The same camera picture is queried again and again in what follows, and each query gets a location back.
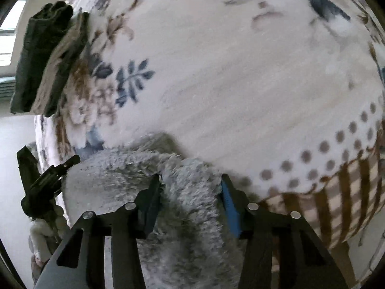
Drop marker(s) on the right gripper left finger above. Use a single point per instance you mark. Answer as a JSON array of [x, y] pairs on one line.
[[79, 259]]

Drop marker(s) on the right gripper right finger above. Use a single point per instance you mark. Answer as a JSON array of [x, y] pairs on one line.
[[303, 260]]

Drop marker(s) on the grey fluffy pants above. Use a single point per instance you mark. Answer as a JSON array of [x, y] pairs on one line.
[[191, 245]]

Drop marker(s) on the dark green folded garment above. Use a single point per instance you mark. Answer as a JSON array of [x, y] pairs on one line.
[[44, 31]]

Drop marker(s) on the floral bed blanket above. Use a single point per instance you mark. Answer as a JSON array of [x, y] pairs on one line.
[[287, 96]]

